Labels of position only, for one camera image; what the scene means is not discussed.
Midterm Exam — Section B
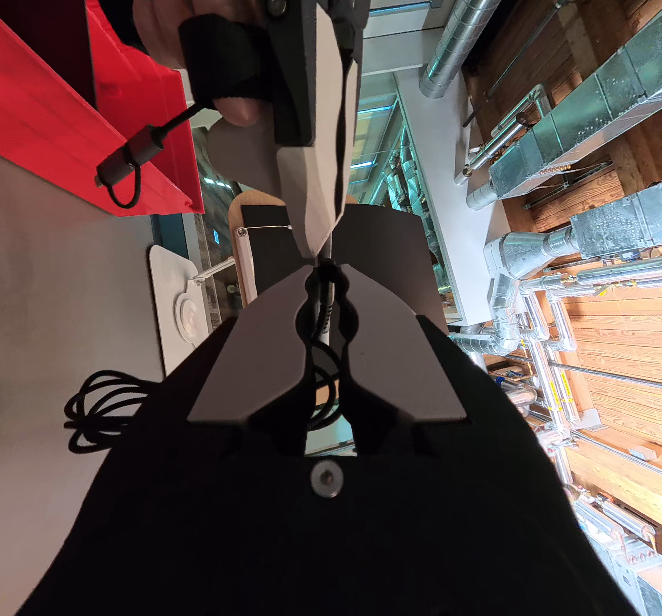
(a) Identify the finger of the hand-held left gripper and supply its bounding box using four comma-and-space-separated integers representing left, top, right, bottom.
275, 5, 346, 260
335, 53, 361, 220

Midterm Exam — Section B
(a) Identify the round spiral air duct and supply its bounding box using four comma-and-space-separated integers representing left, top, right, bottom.
418, 0, 524, 101

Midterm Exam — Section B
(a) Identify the black backdrop board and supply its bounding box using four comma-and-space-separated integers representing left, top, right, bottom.
228, 189, 452, 330

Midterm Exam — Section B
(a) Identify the white-tipped wire clip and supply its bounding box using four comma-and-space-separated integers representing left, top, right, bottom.
237, 223, 293, 238

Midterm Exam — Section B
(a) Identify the red plastic bin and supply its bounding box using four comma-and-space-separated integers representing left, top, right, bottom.
0, 0, 206, 218

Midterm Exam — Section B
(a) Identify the silver usb hub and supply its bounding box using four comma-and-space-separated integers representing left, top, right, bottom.
94, 102, 336, 265

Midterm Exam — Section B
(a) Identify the black usb cable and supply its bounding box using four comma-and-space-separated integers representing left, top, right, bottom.
63, 258, 344, 455

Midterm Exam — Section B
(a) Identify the white clip rail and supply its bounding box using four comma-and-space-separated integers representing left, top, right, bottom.
235, 228, 258, 308

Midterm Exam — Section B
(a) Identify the dark teal flat pad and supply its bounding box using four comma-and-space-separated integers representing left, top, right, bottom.
151, 213, 188, 261

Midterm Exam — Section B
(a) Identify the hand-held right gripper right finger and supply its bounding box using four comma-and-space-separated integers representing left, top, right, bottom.
339, 264, 470, 456

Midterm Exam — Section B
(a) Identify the silver pipe cluster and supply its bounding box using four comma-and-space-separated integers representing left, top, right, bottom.
449, 231, 662, 477

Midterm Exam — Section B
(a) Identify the rectangular metal air duct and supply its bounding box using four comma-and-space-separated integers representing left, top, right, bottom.
488, 21, 662, 199
570, 189, 662, 261

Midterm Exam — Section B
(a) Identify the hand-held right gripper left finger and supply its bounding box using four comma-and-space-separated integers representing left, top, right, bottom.
185, 265, 316, 456

